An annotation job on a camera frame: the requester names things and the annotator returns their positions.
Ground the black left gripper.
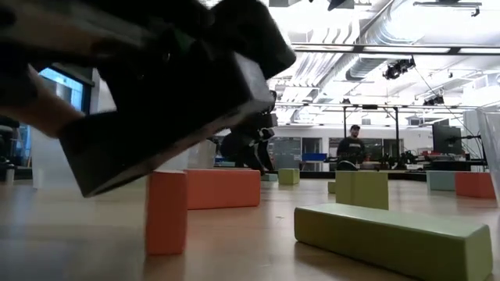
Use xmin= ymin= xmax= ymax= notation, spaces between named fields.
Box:
xmin=58 ymin=52 xmax=277 ymax=198

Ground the red rectangular block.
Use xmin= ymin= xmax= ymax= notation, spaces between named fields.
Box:
xmin=186 ymin=168 xmax=262 ymax=211
xmin=145 ymin=169 xmax=189 ymax=257

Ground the small green cube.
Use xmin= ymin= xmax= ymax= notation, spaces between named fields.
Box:
xmin=334 ymin=169 xmax=390 ymax=212

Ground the small red cube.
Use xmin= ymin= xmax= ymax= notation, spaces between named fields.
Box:
xmin=454 ymin=171 xmax=497 ymax=200

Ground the long green block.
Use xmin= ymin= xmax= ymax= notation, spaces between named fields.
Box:
xmin=293 ymin=202 xmax=494 ymax=281

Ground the black ceiling light bar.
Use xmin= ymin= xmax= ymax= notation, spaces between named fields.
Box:
xmin=291 ymin=41 xmax=500 ymax=55

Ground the grey translucent plastic bin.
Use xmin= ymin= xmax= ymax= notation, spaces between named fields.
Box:
xmin=187 ymin=138 xmax=218 ymax=170

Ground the person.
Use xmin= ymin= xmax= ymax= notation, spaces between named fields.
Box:
xmin=336 ymin=123 xmax=368 ymax=172
xmin=218 ymin=88 xmax=279 ymax=173

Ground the black ceiling spotlight cluster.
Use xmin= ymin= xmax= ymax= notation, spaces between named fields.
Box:
xmin=381 ymin=56 xmax=417 ymax=81

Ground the large glass window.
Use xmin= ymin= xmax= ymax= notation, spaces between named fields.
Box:
xmin=38 ymin=66 xmax=85 ymax=115

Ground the white cup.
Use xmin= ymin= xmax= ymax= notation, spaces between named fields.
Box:
xmin=4 ymin=163 xmax=16 ymax=187

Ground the black monitor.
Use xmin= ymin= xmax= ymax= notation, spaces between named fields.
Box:
xmin=431 ymin=123 xmax=463 ymax=155

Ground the black aluminium table frame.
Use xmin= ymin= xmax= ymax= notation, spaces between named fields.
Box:
xmin=300 ymin=166 xmax=429 ymax=183

